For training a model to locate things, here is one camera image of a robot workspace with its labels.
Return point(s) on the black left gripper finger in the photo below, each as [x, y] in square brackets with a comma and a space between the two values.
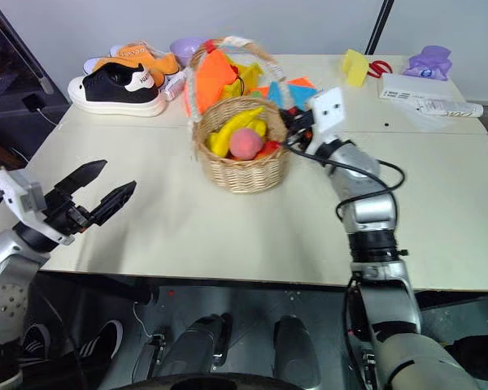
[114, 201]
[85, 172]

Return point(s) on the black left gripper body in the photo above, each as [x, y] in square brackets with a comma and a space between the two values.
[67, 211]

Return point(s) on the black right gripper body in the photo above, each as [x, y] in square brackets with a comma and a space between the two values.
[305, 124]

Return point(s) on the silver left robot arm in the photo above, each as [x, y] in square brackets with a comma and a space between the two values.
[2, 264]

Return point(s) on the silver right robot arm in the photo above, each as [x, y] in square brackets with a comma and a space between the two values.
[374, 227]

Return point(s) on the red orange toy fruit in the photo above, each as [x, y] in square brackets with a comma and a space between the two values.
[270, 148]

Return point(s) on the pink toy peach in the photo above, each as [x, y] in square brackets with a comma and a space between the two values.
[246, 144]

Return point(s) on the yellow toy banana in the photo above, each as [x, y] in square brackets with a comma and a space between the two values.
[236, 126]

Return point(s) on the yellow sponge cloth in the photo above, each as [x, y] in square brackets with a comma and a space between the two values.
[355, 69]

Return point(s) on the colourful flag bunting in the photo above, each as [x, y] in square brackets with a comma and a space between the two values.
[213, 81]

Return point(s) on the black sneaker with white sole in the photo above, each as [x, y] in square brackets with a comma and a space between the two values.
[114, 91]

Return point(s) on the black charger block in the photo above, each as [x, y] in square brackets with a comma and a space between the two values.
[33, 102]

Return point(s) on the black table leg bar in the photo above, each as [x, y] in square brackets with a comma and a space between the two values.
[118, 288]

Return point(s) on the red scissors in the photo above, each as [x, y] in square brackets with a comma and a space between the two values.
[380, 69]

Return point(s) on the small white pink bottle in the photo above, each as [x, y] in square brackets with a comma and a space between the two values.
[172, 87]

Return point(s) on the white cardboard box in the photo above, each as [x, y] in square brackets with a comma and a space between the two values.
[419, 87]

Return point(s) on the black pole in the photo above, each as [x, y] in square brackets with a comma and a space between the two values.
[374, 26]

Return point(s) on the purple bowl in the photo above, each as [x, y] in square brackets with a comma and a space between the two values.
[185, 48]

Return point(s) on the orange sneaker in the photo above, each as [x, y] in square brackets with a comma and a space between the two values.
[162, 65]

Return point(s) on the black striped sneaker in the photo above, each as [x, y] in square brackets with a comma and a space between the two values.
[36, 341]
[101, 339]

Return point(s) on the purple plastic bag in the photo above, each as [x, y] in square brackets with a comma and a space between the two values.
[429, 63]

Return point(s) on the white printed paper pack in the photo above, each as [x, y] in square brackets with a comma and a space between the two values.
[447, 109]

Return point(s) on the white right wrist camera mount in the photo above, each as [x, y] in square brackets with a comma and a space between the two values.
[328, 111]

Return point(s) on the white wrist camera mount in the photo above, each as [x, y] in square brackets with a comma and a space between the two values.
[22, 195]
[328, 111]

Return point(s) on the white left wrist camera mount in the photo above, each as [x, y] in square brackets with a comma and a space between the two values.
[22, 195]

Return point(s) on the dark screen frame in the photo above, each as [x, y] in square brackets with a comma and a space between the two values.
[8, 48]

